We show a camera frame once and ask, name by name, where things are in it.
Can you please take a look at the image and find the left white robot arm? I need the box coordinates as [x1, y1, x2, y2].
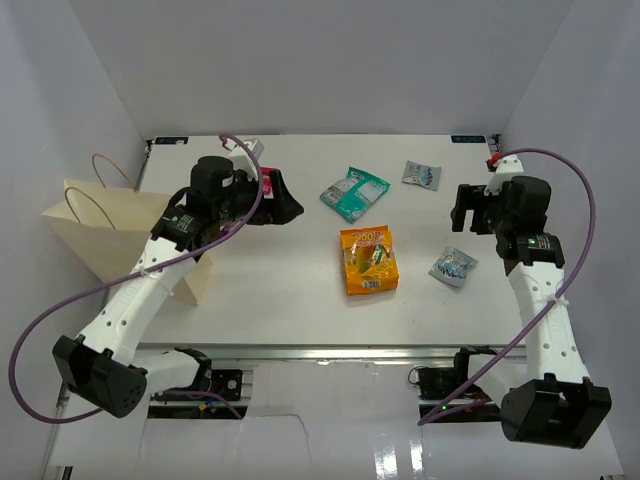
[52, 156, 304, 418]

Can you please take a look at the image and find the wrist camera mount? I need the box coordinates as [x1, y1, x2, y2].
[222, 137, 267, 174]
[484, 155, 524, 196]

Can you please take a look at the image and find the beige paper bag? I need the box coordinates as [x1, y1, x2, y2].
[41, 153, 214, 307]

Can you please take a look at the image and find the grey snack packet far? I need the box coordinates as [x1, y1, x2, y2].
[402, 161, 442, 191]

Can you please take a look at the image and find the teal snack packet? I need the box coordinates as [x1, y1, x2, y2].
[319, 167, 390, 224]

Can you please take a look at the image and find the small pink snack packet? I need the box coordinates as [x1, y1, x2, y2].
[261, 167, 275, 199]

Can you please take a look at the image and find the grey snack packet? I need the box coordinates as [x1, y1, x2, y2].
[402, 161, 442, 191]
[429, 246, 478, 288]

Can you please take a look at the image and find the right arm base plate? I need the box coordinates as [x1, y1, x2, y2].
[407, 366, 500, 423]

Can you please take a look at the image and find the grey snack packet near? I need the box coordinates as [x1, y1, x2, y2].
[429, 246, 478, 288]

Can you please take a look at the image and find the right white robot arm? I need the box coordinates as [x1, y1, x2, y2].
[451, 175, 612, 449]

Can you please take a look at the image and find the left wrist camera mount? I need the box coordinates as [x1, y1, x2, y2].
[222, 137, 267, 174]

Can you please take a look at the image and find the orange mango candy bag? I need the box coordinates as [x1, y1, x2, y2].
[340, 225, 399, 296]

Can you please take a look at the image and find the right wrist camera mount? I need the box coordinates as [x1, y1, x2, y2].
[484, 155, 524, 196]

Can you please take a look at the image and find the aluminium table rail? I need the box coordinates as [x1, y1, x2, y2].
[134, 343, 531, 362]

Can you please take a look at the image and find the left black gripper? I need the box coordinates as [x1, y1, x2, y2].
[214, 169, 302, 226]

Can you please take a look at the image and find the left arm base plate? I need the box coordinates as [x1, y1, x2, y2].
[148, 369, 248, 420]

